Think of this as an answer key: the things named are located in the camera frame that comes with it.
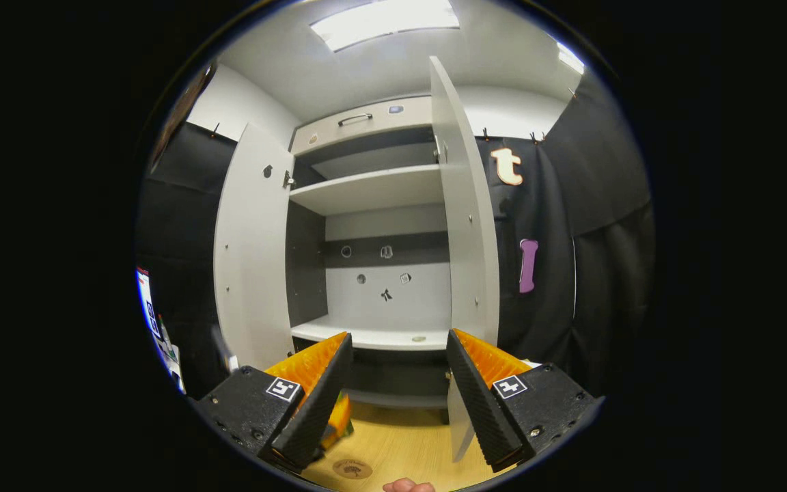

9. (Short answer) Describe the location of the large ceiling light panel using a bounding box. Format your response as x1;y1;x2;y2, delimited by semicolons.
309;0;460;53

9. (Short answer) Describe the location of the black backdrop cloth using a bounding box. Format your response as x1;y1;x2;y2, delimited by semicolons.
135;68;655;400

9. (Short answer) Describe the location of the round brown coaster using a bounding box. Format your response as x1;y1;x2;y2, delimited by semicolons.
332;459;374;480

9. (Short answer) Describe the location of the grey cabinet door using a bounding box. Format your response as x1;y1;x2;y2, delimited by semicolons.
213;123;296;373
429;56;501;464

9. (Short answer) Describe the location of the small ceiling light panel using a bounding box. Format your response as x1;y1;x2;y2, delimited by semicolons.
557;42;585;74

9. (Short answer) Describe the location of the grey cabinet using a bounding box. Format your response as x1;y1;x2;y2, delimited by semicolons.
286;96;452;411

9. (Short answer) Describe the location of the white printed board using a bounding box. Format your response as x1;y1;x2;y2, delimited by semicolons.
135;266;186;396

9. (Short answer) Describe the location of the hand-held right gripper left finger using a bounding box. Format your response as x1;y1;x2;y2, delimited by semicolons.
195;331;355;474

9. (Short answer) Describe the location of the brown wooden frame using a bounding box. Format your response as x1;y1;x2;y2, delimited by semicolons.
150;63;218;172

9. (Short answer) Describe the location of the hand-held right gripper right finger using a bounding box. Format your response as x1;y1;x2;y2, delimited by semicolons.
445;328;605;474

